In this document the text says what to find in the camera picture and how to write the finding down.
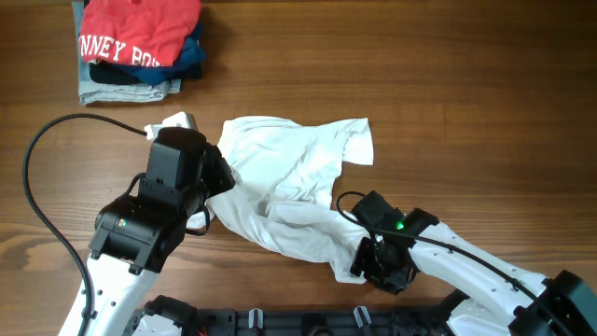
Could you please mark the light grey folded jeans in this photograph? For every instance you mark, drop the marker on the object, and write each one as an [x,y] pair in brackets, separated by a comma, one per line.
[90,91]

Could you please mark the grey rail clip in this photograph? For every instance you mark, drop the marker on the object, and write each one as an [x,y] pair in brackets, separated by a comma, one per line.
[255,319]
[362,317]

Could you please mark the red folded t-shirt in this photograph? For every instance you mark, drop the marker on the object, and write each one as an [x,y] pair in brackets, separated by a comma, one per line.
[148,33]

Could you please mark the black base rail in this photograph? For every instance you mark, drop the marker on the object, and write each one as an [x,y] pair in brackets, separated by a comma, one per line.
[228,322]

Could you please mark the navy blue folded garment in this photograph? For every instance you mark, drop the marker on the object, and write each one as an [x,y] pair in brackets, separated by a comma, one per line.
[182,58]

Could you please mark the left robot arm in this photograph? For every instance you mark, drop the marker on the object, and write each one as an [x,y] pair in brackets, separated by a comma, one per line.
[135,234]

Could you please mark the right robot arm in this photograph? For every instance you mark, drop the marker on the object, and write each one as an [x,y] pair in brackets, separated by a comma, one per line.
[491,296]

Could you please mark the right grey rail clip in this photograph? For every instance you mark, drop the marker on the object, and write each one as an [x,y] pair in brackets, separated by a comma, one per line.
[362,317]

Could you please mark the black folded garment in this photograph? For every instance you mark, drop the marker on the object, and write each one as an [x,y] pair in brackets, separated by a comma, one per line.
[110,73]

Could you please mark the white t-shirt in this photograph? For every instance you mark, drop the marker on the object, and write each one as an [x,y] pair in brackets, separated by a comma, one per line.
[282,199]

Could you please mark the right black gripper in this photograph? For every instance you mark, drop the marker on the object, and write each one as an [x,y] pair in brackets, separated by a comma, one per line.
[362,263]

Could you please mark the left grey rail clip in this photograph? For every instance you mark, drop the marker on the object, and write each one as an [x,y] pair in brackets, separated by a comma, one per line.
[255,319]

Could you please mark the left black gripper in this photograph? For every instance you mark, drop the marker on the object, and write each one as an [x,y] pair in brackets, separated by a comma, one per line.
[220,170]

